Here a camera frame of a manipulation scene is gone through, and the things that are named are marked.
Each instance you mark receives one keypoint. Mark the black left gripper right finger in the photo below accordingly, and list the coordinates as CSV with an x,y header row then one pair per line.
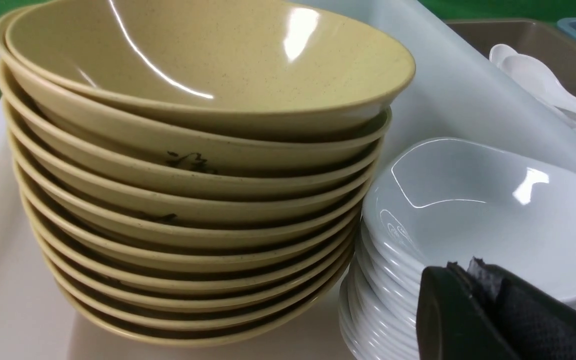
x,y
529,324

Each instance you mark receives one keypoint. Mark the stack of white dishes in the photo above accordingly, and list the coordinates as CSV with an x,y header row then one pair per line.
x,y
450,200

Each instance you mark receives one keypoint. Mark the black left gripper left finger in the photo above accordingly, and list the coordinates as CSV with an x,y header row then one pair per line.
x,y
452,319

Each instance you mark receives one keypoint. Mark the yellow noodle bowl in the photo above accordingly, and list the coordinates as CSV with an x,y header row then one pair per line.
x,y
268,70

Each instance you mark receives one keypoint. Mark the brown plastic bin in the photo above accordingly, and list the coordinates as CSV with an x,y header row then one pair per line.
x,y
526,36

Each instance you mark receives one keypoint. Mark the stack of yellow bowls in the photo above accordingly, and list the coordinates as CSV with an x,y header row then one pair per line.
x,y
176,236

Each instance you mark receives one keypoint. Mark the pile of white spoons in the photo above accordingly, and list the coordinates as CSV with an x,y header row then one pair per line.
x,y
538,79

